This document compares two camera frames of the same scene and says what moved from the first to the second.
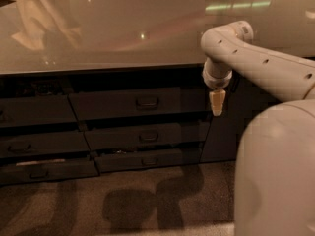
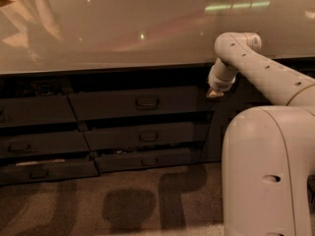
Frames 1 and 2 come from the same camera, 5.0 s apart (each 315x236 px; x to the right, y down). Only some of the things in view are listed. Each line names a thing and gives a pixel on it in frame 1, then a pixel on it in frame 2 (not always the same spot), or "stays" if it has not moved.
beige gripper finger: [217, 98] -> [215, 93]
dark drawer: [143, 160] stays
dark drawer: [47, 170] stays
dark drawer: [36, 110] stays
